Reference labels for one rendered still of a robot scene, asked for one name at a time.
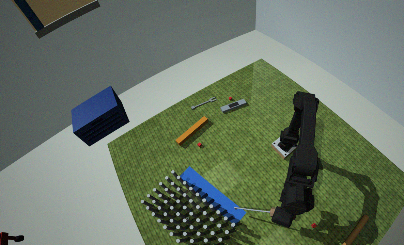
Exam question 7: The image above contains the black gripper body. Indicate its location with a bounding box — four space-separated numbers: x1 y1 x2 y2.
271 180 294 228

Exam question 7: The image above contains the blue flat strip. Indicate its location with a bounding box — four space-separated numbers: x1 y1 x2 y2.
180 166 246 225

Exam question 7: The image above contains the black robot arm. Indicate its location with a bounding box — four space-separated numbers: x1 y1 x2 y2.
278 91 319 215

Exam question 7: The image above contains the orange rectangular bar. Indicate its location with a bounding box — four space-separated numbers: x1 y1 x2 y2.
176 116 208 146

